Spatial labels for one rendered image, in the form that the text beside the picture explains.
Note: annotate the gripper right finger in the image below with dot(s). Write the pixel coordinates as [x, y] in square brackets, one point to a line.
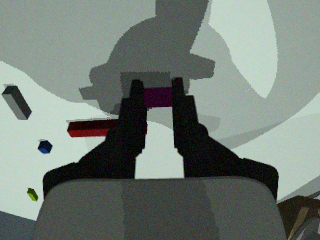
[203, 155]

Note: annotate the small blue cube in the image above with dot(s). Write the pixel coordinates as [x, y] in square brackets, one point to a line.
[45, 147]

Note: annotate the magenta rod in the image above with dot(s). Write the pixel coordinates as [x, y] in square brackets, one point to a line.
[158, 97]

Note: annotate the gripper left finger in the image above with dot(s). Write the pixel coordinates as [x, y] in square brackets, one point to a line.
[109, 159]

